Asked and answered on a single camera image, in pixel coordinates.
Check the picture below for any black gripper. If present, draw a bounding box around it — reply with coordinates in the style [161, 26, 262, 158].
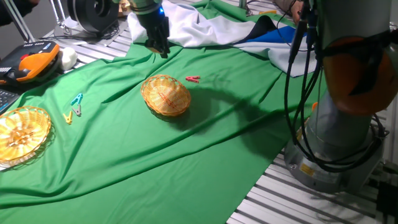
[136, 6, 171, 59]

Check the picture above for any person's right forearm brown sleeve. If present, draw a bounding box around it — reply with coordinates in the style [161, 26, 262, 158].
[273, 0, 295, 12]

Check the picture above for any person's right hand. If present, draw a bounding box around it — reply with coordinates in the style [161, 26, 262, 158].
[290, 0, 305, 25]

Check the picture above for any white blue black cloth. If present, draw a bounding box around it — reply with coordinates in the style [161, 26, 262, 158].
[127, 0, 318, 78]

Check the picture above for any oval wicker basket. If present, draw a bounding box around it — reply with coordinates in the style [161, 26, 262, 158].
[140, 74, 192, 118]

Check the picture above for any golden foil package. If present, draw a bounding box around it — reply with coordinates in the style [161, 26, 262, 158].
[117, 0, 131, 17]

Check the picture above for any black filament spool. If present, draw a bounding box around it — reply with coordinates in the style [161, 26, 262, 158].
[67, 0, 121, 35]

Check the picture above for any teal clothespin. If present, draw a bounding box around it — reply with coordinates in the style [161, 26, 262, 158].
[70, 93, 84, 106]

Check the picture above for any green cloth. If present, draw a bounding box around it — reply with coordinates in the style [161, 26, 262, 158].
[0, 0, 327, 224]

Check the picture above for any yellow clothespin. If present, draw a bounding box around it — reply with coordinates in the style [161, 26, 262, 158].
[62, 110, 74, 126]

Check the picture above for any orange and black teach pendant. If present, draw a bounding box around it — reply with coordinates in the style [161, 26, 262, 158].
[0, 40, 62, 85]

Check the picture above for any black keyboard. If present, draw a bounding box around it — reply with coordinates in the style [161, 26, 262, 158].
[0, 88, 21, 114]

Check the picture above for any round wicker basket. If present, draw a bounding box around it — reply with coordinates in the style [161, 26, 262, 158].
[0, 105, 52, 167]

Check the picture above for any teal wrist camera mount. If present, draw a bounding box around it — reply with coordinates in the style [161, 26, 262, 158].
[129, 0, 162, 15]

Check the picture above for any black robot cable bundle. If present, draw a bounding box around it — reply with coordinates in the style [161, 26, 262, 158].
[283, 0, 389, 174]

